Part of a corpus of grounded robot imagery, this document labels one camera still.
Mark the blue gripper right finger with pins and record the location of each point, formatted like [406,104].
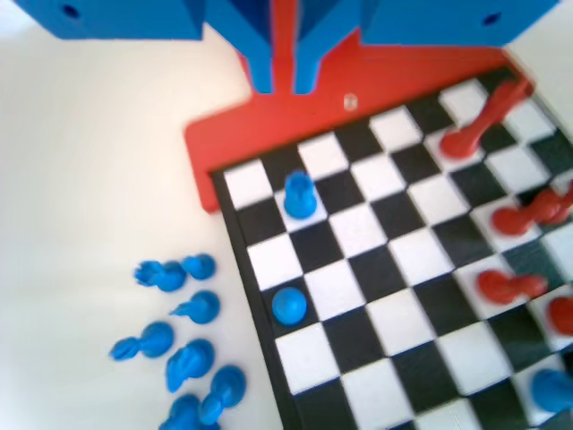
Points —
[313,49]

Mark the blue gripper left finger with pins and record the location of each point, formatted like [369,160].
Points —
[257,49]

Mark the red chess king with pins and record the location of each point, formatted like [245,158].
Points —
[461,143]

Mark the red chess pawn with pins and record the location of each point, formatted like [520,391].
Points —
[510,220]
[497,286]

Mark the blue chess queen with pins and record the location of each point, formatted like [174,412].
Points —
[152,340]

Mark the red piece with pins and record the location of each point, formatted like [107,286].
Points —
[563,315]

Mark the blue chess king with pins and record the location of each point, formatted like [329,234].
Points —
[550,389]

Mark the black white chessboard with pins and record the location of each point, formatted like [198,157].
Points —
[430,260]

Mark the red base plate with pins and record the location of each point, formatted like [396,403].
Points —
[277,116]

